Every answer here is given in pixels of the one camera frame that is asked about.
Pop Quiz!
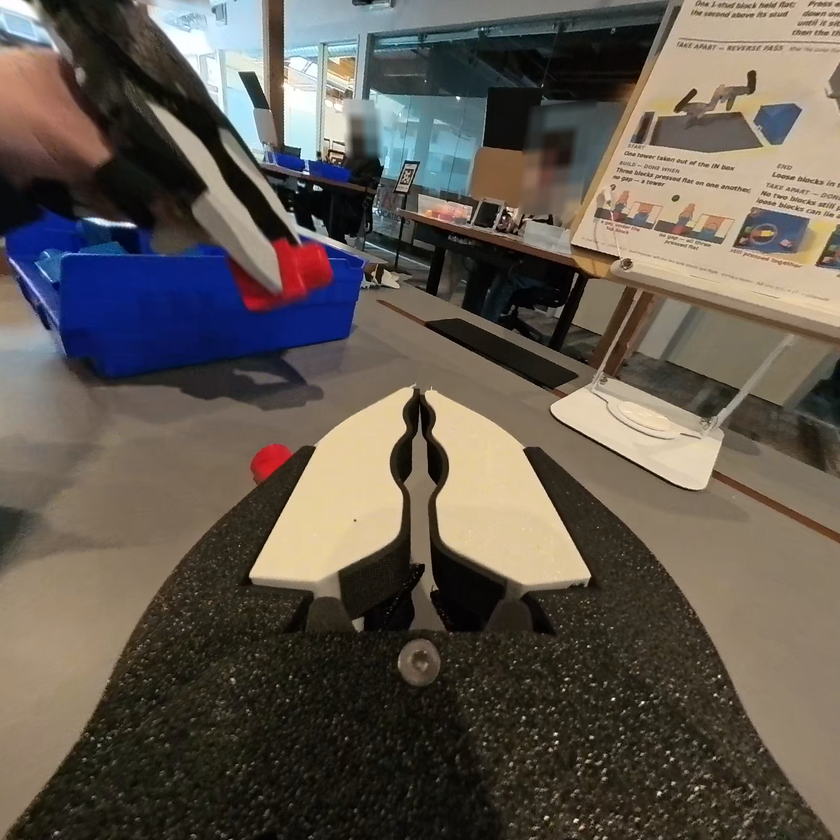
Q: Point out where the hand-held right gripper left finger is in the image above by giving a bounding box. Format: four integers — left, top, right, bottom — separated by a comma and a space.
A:
248, 386, 421, 599

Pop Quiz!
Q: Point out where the person's left hand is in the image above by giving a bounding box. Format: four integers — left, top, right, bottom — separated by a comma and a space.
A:
0, 51, 112, 193

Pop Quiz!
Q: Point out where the clear container with blocks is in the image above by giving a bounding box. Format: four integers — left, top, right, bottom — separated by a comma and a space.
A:
415, 192, 476, 222

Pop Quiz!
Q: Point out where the cardboard panel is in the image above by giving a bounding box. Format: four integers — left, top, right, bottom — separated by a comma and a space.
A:
472, 147, 527, 204

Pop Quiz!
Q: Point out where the wooden pillar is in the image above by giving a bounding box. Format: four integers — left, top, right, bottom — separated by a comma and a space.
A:
586, 279, 658, 374
261, 0, 287, 153

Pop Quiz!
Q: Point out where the black-legged desk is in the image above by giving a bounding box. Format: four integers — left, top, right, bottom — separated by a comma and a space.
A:
397, 209, 595, 352

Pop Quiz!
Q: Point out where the printed instruction sheet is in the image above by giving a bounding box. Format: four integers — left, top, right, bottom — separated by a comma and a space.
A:
570, 0, 840, 284

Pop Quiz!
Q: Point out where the blue plastic bin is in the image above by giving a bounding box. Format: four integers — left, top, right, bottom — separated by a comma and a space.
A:
5, 213, 367, 379

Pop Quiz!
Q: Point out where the black screen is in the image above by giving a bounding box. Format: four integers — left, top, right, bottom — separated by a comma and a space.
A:
484, 87, 544, 153

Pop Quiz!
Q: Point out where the black mat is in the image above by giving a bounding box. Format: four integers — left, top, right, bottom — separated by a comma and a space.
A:
425, 318, 580, 389

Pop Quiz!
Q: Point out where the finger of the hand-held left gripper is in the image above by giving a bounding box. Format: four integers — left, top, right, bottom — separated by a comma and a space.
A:
213, 125, 305, 250
146, 98, 286, 295

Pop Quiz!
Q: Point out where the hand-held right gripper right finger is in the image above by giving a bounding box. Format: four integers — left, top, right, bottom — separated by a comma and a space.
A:
422, 390, 593, 597

